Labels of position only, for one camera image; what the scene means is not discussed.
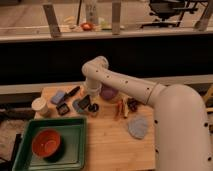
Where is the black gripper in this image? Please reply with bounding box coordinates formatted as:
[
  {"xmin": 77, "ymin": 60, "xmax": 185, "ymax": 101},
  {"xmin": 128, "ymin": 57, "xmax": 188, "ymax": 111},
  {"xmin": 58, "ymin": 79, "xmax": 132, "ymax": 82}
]
[{"xmin": 78, "ymin": 95, "xmax": 99, "ymax": 112}]

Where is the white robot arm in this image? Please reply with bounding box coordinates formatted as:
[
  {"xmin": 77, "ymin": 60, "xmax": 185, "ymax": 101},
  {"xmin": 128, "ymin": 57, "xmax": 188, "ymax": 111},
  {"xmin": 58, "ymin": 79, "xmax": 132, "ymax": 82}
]
[{"xmin": 82, "ymin": 56, "xmax": 213, "ymax": 171}]

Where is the white cup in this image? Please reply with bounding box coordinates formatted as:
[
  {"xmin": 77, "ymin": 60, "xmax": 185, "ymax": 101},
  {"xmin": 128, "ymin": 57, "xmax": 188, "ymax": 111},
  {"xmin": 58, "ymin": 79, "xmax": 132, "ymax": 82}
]
[{"xmin": 31, "ymin": 97, "xmax": 49, "ymax": 117}]

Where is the black brush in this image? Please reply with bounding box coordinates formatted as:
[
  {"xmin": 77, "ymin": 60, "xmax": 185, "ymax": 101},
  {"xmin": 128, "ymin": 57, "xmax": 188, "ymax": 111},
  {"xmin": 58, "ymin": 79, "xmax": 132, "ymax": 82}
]
[{"xmin": 56, "ymin": 86, "xmax": 80, "ymax": 115}]

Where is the orange carrot toy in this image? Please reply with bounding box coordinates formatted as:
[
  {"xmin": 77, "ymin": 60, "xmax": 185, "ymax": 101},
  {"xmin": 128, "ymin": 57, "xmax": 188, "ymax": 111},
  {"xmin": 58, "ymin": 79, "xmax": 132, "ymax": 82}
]
[{"xmin": 115, "ymin": 101, "xmax": 123, "ymax": 120}]

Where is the banana toy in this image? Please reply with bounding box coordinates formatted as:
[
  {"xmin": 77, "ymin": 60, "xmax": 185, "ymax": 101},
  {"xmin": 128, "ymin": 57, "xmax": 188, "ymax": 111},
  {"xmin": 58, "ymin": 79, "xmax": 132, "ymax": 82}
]
[{"xmin": 123, "ymin": 98, "xmax": 129, "ymax": 119}]

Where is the dark brown small toy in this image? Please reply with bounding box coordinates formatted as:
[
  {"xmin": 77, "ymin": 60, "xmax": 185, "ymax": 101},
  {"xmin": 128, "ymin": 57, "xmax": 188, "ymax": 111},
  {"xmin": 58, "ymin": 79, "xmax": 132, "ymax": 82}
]
[{"xmin": 127, "ymin": 98, "xmax": 139, "ymax": 112}]

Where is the wooden board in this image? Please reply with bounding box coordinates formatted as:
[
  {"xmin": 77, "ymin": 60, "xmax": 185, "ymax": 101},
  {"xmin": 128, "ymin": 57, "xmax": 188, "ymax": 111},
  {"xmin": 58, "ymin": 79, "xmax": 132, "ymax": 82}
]
[{"xmin": 34, "ymin": 81, "xmax": 158, "ymax": 171}]

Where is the green plastic tray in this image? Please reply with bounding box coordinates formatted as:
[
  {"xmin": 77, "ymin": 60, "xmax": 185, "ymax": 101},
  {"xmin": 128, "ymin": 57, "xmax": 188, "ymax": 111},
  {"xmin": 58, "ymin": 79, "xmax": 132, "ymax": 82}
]
[{"xmin": 12, "ymin": 117, "xmax": 87, "ymax": 171}]

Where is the orange bowl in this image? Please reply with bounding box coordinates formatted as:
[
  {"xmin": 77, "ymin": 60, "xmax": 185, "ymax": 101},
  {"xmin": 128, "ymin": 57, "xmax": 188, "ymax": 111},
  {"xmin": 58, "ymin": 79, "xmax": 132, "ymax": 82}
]
[{"xmin": 31, "ymin": 129, "xmax": 61, "ymax": 158}]

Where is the red round background object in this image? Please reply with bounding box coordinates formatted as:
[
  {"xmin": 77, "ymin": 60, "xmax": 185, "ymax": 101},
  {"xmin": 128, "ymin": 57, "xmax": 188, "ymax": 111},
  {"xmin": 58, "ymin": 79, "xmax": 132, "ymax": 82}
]
[{"xmin": 81, "ymin": 23, "xmax": 94, "ymax": 31}]

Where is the black office chair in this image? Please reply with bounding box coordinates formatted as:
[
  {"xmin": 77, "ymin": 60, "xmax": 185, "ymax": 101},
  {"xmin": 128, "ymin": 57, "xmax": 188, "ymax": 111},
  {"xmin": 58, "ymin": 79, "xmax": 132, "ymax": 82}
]
[{"xmin": 141, "ymin": 0, "xmax": 208, "ymax": 28}]

